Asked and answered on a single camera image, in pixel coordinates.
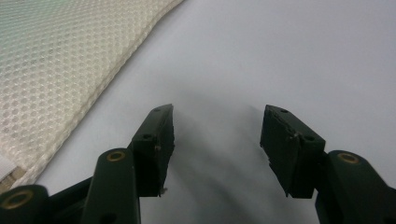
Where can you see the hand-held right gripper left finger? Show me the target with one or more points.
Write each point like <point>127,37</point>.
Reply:
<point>152,149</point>

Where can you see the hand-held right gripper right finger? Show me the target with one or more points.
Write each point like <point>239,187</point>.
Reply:
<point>289,149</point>

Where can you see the clear plastic zip bag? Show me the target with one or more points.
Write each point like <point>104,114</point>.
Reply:
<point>59,71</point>

